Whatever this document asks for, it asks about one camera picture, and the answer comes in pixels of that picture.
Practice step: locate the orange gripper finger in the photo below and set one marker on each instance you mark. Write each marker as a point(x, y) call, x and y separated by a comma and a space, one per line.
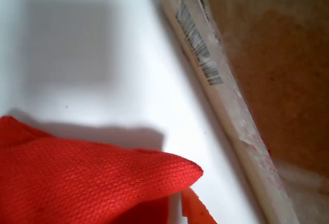
point(195, 208)

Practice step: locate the red bean bag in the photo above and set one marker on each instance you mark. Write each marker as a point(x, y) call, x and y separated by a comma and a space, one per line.
point(77, 177)

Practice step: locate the brown cardboard box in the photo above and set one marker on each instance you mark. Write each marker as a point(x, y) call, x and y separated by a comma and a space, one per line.
point(282, 80)

